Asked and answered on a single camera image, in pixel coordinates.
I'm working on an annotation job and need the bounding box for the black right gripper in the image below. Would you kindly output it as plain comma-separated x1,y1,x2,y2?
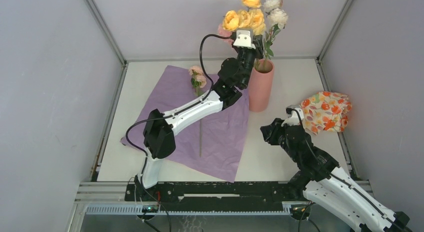
260,117,300,163

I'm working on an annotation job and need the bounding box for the pink flower stem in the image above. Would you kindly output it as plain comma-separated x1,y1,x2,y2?
217,24,233,46

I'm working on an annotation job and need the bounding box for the yellow flower bunch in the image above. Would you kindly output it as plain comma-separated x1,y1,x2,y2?
221,0,267,36

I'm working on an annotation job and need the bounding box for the white flower stem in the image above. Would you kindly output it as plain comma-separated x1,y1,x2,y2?
254,0,289,73

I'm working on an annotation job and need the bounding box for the peach flower stem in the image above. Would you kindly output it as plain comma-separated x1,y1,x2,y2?
188,66,207,157

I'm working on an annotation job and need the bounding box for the pink purple wrapping paper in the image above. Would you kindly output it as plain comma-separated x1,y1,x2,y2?
137,65,249,182

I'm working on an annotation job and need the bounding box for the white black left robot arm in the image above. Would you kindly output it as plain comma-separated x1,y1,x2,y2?
136,30,264,200

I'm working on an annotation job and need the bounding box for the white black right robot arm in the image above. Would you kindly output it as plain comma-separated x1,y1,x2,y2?
260,118,410,231

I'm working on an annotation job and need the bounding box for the pink cylindrical vase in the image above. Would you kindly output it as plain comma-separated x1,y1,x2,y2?
248,59,275,112

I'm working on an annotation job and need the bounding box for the floral patterned cloth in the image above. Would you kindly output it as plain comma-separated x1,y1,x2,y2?
300,91,352,135

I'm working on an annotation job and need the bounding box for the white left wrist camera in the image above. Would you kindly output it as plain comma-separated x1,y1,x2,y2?
232,29,256,49

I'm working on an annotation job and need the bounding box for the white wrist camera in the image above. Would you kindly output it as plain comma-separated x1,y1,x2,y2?
232,29,256,49
282,105,304,126

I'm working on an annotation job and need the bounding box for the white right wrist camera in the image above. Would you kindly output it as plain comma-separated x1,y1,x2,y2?
282,105,304,126

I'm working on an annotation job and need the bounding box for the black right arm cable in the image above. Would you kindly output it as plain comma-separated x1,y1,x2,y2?
291,109,398,232

